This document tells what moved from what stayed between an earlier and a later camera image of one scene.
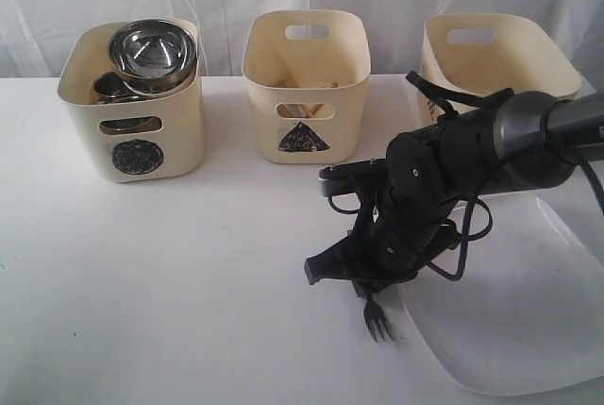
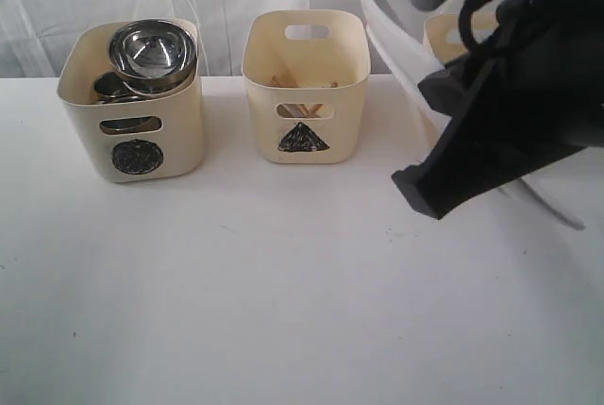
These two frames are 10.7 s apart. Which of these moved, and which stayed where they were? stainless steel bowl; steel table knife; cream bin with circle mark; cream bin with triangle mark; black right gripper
Moved: steel table knife; black right gripper
Stayed: cream bin with triangle mark; stainless steel bowl; cream bin with circle mark
